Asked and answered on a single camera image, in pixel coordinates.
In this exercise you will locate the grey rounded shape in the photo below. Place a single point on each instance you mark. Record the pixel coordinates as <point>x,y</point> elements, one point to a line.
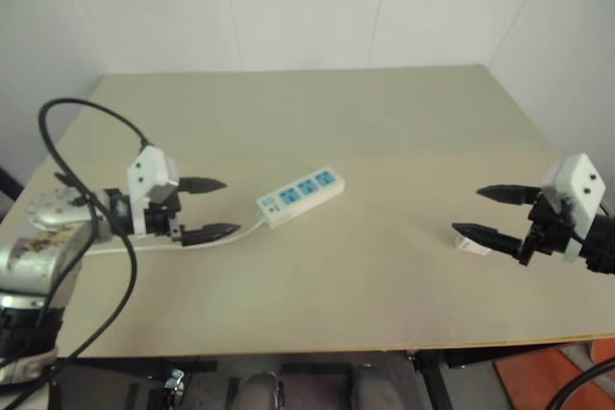
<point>259,393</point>

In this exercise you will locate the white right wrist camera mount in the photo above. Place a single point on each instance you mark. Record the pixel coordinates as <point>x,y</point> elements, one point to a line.
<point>581,184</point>

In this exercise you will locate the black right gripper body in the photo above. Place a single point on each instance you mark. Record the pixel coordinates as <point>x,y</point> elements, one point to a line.
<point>548,230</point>

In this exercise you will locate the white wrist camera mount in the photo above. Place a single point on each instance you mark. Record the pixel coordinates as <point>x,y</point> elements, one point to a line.
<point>149,170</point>
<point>581,184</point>

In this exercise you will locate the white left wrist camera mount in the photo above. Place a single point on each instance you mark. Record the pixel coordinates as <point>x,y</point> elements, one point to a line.
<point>149,170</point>

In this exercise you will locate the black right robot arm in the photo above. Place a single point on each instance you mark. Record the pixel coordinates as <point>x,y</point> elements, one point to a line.
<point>600,242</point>

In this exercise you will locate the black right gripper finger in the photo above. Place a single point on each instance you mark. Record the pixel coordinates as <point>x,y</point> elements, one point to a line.
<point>509,194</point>
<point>490,238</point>

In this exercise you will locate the white plug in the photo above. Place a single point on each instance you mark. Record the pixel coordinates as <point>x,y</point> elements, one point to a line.
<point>463,244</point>

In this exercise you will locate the white power strip blue sockets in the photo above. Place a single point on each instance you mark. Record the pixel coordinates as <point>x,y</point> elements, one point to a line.
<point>300,196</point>

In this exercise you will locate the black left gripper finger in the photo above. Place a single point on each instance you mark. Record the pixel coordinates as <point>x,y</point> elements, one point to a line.
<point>202,185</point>
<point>211,233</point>

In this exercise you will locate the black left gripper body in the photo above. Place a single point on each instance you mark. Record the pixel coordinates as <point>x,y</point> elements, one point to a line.
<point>161,220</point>

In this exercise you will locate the small shiny metal clamp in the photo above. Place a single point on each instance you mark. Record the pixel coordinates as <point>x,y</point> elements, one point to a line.
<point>175,379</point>

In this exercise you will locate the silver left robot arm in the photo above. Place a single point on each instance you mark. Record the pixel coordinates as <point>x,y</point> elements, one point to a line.
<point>29,256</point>

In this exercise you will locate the black metal table frame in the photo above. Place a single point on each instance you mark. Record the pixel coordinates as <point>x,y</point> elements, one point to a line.
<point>435,381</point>

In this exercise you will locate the dark object beside table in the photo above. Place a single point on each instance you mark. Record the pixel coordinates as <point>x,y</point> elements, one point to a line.
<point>8,191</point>

